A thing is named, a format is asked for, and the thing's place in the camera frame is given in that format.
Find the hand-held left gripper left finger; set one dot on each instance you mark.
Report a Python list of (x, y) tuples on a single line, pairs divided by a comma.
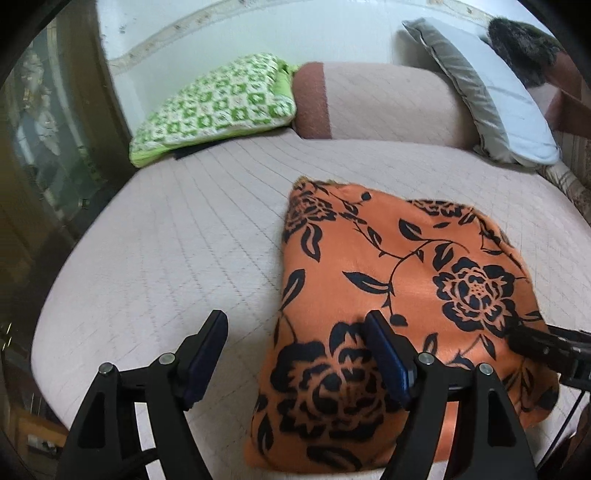
[(207, 350)]

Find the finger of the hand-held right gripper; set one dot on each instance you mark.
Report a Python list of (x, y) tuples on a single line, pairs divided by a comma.
[(535, 344)]

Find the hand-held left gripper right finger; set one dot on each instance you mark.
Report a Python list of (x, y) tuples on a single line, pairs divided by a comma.
[(388, 360)]

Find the orange floral shirt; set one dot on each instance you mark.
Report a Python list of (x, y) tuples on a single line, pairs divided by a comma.
[(392, 258)]

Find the pink quilted sofa bed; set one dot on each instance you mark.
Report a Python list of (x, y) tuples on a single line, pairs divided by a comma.
[(161, 254)]

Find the striped beige cushion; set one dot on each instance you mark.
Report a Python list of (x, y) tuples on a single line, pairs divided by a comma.
[(572, 175)]

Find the grey pillow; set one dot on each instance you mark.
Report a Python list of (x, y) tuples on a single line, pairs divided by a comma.
[(498, 106)]

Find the green checked pillow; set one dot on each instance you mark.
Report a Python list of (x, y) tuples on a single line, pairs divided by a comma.
[(217, 106)]

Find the wooden door with glass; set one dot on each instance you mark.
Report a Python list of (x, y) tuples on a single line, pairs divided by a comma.
[(46, 161)]

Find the pink bolster cushion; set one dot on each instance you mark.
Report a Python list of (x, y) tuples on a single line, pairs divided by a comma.
[(392, 106)]

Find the fur-trimmed dark coat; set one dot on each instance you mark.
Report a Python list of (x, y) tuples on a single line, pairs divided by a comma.
[(521, 46)]

